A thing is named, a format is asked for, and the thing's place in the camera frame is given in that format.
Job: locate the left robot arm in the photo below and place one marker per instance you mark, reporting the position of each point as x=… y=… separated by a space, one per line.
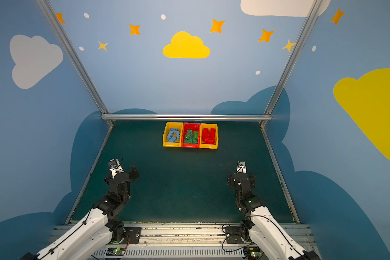
x=98 y=227

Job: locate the aluminium frame post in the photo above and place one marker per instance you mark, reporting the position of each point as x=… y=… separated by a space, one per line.
x=292 y=59
x=50 y=15

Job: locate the right aluminium frame post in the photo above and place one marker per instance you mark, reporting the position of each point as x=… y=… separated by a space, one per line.
x=292 y=59

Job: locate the light blue lego brick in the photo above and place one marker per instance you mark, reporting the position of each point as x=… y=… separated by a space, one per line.
x=173 y=135

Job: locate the right green circuit board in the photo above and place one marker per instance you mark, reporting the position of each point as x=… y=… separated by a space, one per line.
x=252 y=253

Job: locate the left green circuit board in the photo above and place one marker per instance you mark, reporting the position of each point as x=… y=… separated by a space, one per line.
x=115 y=251

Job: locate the red lego brick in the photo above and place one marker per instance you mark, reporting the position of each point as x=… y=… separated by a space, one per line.
x=209 y=136

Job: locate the red plastic bin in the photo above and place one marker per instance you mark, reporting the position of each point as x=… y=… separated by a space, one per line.
x=195 y=127

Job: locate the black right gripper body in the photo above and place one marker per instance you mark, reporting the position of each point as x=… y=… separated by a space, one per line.
x=242 y=177

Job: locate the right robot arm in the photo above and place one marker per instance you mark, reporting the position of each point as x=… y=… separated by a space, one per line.
x=260 y=228

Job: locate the right yellow plastic bin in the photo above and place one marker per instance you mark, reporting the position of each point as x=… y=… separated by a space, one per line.
x=205 y=146

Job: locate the green lego brick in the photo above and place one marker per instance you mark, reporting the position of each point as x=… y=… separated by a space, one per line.
x=191 y=137

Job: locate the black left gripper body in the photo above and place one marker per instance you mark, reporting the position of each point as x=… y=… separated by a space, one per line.
x=130 y=174

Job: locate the back aluminium frame rail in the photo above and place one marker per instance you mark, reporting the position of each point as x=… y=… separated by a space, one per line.
x=186 y=117

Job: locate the green circuit board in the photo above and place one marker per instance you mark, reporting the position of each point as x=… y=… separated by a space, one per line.
x=252 y=253
x=115 y=251

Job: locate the left aluminium frame post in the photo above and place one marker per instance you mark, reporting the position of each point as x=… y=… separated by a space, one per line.
x=50 y=15

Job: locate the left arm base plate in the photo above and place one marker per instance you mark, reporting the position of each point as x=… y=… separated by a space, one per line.
x=126 y=236

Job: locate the yellow plastic bin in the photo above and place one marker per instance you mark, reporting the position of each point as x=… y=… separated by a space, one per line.
x=205 y=146
x=168 y=126

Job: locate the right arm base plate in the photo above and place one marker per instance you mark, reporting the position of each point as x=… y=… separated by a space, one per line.
x=236 y=235

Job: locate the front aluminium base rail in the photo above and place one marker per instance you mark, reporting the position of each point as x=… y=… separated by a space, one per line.
x=177 y=241

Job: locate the left yellow plastic bin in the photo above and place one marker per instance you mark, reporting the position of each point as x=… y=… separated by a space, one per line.
x=168 y=126

